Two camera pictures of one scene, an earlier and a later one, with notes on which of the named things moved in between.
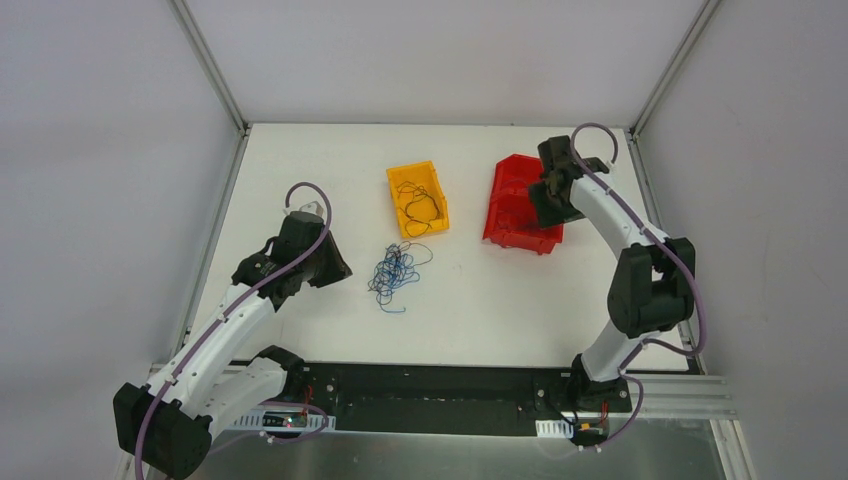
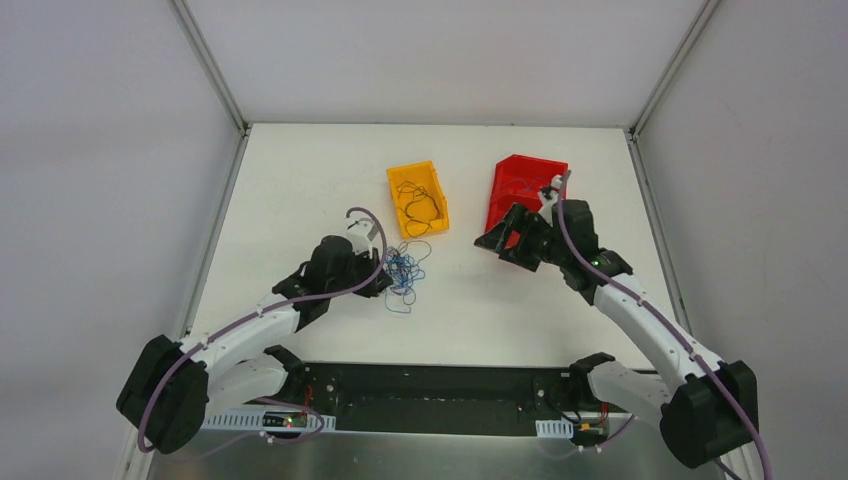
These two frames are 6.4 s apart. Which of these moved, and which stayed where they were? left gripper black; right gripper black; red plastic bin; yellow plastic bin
Moved: left gripper black; right gripper black
Stayed: yellow plastic bin; red plastic bin
